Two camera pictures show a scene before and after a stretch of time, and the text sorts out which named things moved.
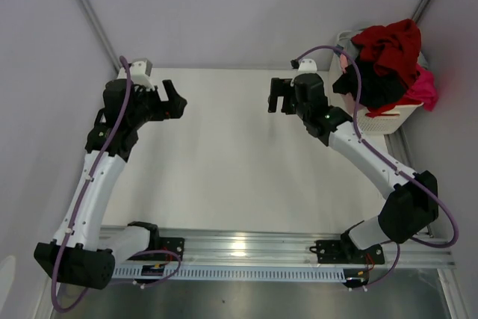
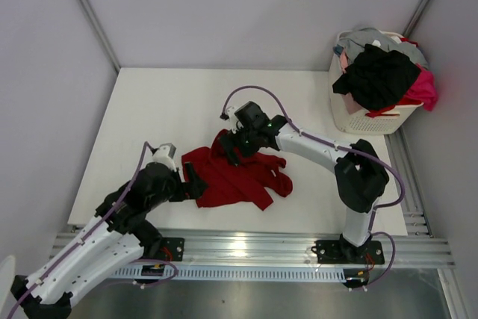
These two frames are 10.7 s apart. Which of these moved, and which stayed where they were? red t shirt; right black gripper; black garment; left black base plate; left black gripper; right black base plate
Moved: left black gripper; red t shirt; right black gripper
Stayed: black garment; left black base plate; right black base plate
